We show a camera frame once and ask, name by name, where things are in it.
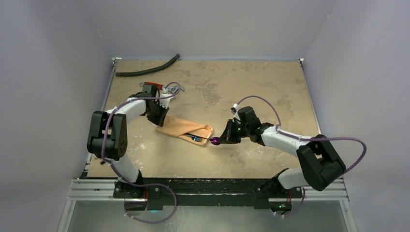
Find peach cloth napkin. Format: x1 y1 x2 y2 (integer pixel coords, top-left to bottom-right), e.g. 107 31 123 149
155 115 214 146

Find purple metallic spoon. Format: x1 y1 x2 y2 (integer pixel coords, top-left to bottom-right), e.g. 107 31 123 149
209 137 220 145

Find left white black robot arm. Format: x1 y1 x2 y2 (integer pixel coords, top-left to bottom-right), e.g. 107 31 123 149
87 84 174 198

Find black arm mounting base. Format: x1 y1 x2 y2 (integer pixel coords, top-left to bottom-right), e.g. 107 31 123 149
113 177 303 210

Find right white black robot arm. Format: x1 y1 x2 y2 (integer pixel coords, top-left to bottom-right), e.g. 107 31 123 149
210 106 347 197

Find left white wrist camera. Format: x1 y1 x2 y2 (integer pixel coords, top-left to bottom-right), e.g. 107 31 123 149
159 92 174 109

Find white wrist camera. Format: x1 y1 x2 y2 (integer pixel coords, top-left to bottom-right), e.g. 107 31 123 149
231 103 240 121
159 92 174 109

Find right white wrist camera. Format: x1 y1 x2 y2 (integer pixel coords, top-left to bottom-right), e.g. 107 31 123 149
231 103 240 121

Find red handled adjustable wrench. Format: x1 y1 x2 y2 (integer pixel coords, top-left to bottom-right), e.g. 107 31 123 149
139 82 185 94

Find black foam hose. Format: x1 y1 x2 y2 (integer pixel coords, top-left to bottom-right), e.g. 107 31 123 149
116 54 181 77

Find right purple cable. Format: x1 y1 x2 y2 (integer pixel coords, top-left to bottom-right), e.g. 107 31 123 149
232 95 367 218

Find aluminium frame rail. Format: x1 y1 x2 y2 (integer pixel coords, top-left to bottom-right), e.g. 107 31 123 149
58 60 355 232

